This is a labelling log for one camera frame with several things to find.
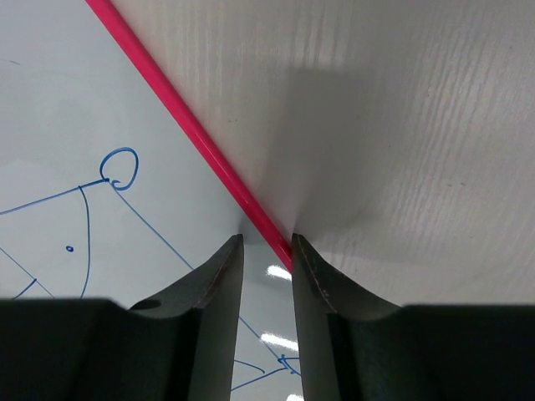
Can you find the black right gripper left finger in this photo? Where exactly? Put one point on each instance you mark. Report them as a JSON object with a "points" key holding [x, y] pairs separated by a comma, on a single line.
{"points": [[190, 348]]}

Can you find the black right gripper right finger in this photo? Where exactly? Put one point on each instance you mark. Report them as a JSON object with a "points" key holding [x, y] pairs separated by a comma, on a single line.
{"points": [[326, 303]]}

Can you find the pink framed whiteboard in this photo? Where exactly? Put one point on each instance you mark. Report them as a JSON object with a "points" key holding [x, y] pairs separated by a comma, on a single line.
{"points": [[103, 194]]}

